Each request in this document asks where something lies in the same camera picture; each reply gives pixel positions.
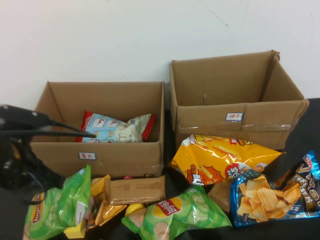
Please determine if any orange yellow fries snack bag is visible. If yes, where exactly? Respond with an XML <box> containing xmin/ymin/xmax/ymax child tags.
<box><xmin>169</xmin><ymin>133</ymin><xmax>286</xmax><ymax>186</ymax></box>

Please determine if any green Lay's chip bag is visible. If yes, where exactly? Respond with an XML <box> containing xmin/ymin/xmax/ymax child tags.
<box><xmin>22</xmin><ymin>164</ymin><xmax>92</xmax><ymax>240</ymax></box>
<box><xmin>121</xmin><ymin>184</ymin><xmax>233</xmax><ymax>240</ymax></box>

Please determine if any crumpled golden yellow snack bag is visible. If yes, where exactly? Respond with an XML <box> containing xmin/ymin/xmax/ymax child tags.
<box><xmin>84</xmin><ymin>174</ymin><xmax>128</xmax><ymax>230</ymax></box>

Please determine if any small brown snack packet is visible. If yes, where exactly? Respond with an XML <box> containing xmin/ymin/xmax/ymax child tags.
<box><xmin>206</xmin><ymin>182</ymin><xmax>232</xmax><ymax>213</ymax></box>

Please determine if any yellow toy lemon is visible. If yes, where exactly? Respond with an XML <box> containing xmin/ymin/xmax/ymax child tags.
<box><xmin>124</xmin><ymin>202</ymin><xmax>146</xmax><ymax>217</ymax></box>

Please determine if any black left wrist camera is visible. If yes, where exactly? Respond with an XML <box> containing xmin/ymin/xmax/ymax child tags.
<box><xmin>0</xmin><ymin>104</ymin><xmax>55</xmax><ymax>133</ymax></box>

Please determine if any wide low cardboard box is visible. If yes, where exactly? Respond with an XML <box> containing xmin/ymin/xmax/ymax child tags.
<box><xmin>29</xmin><ymin>81</ymin><xmax>166</xmax><ymax>180</ymax></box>

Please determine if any red white blue snack bag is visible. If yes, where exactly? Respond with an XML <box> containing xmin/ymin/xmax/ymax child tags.
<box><xmin>74</xmin><ymin>109</ymin><xmax>156</xmax><ymax>144</ymax></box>

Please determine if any tall taped cardboard box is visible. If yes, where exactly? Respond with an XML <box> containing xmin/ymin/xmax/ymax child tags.
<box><xmin>169</xmin><ymin>49</ymin><xmax>310</xmax><ymax>151</ymax></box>

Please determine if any yellow foam cube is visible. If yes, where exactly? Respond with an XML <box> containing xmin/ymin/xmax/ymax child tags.
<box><xmin>63</xmin><ymin>218</ymin><xmax>88</xmax><ymax>240</ymax></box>

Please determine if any blue ridged chip bag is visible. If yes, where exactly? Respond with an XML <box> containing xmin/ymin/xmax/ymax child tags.
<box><xmin>229</xmin><ymin>150</ymin><xmax>320</xmax><ymax>228</ymax></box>

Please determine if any brown wrapped biscuit packet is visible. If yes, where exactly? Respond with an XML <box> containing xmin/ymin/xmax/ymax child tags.
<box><xmin>104</xmin><ymin>174</ymin><xmax>166</xmax><ymax>206</ymax></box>

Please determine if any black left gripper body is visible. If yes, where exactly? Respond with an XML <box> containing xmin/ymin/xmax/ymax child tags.
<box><xmin>24</xmin><ymin>149</ymin><xmax>65</xmax><ymax>195</ymax></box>

